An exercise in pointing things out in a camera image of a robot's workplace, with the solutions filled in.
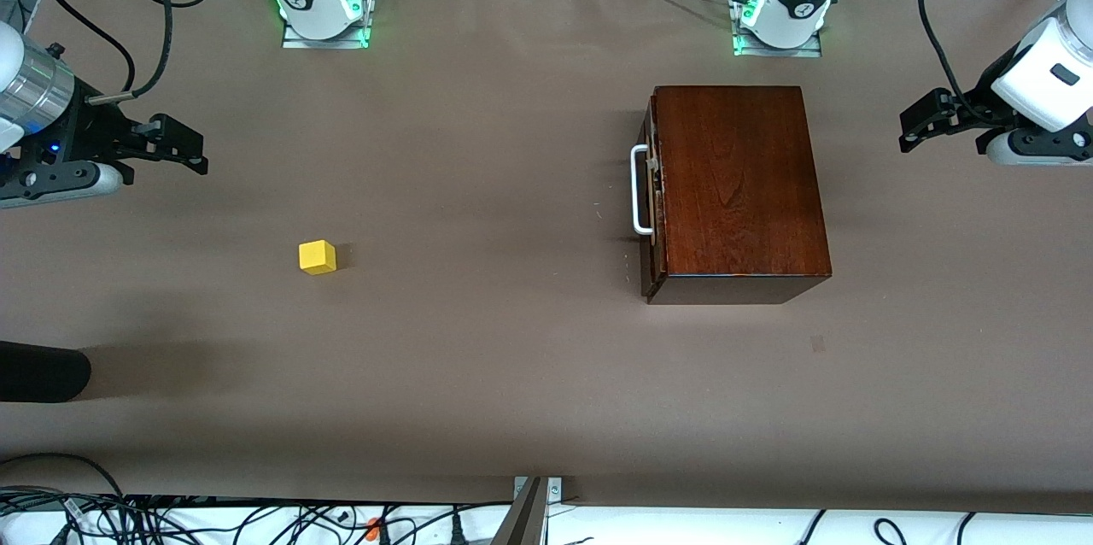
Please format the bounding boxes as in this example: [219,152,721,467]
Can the dark angled bar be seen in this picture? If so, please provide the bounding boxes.
[490,477,548,545]

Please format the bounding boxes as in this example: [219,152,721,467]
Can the right arm aluminium base plate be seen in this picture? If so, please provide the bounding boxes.
[282,15,371,50]

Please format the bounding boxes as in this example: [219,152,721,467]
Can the thin black cable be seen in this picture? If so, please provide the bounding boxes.
[47,0,137,93]

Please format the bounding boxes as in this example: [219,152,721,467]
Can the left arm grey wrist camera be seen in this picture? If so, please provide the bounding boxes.
[976,125,1093,168]

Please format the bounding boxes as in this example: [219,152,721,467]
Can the yellow cube block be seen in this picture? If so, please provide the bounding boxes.
[298,239,338,277]

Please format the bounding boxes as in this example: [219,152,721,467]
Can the black rounded object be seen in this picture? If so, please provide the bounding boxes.
[0,340,92,403]

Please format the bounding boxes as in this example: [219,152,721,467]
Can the left arm aluminium base plate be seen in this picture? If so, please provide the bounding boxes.
[733,31,822,59]

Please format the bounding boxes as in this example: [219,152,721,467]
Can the wooden drawer with white handle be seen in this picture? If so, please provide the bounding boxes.
[629,97,669,294]

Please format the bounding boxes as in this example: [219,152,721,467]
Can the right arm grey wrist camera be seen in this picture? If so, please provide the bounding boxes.
[0,161,126,210]

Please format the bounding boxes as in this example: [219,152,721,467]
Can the metal mounting bracket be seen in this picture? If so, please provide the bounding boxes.
[513,477,564,503]

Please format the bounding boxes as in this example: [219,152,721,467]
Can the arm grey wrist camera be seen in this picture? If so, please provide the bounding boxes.
[976,125,1093,168]
[0,161,126,210]

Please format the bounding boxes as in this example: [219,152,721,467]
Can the dark brown wooden cabinet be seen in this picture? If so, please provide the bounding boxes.
[642,85,833,306]

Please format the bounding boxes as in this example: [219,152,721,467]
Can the black cable with metal plug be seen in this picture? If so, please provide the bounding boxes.
[85,0,174,106]

